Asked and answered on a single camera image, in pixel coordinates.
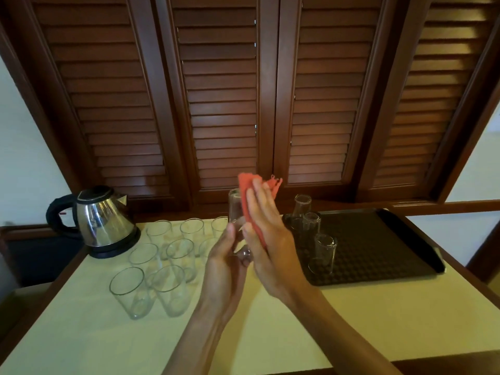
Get person's left hand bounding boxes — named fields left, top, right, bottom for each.
left=197, top=222, right=252, bottom=321

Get person's right hand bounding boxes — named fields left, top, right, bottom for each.
left=242, top=178, right=320, bottom=310

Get group of clear glasses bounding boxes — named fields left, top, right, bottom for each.
left=109, top=216, right=229, bottom=320

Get red cloth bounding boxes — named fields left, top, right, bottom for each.
left=237, top=172, right=283, bottom=251

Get dark brown textured tray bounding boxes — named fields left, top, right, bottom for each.
left=282, top=208, right=446, bottom=287

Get steel electric kettle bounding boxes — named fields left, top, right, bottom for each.
left=87, top=228, right=141, bottom=259
left=45, top=185, right=141, bottom=259

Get brown louvered wooden shutter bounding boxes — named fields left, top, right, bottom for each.
left=272, top=0, right=413, bottom=199
left=7, top=0, right=191, bottom=206
left=355, top=0, right=500, bottom=204
left=154, top=0, right=280, bottom=204

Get brown wooden wall rail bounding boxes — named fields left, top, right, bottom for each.
left=390, top=199, right=500, bottom=218

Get brown wooden door frame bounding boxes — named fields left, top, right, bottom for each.
left=467, top=220, right=500, bottom=284

